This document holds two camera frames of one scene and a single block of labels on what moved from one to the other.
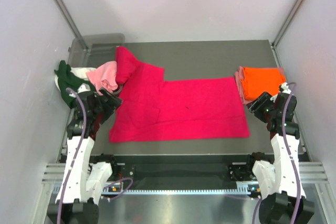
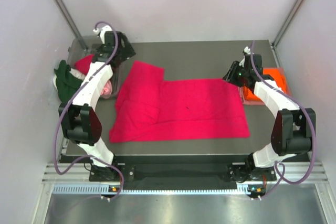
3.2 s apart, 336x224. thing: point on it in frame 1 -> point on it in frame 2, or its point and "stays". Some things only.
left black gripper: (109, 108) -> (127, 51)
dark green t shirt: (67, 80) stays
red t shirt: (125, 63) -> (83, 64)
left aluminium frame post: (67, 16) stays
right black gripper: (254, 106) -> (230, 76)
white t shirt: (80, 72) stays
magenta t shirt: (153, 109) stays
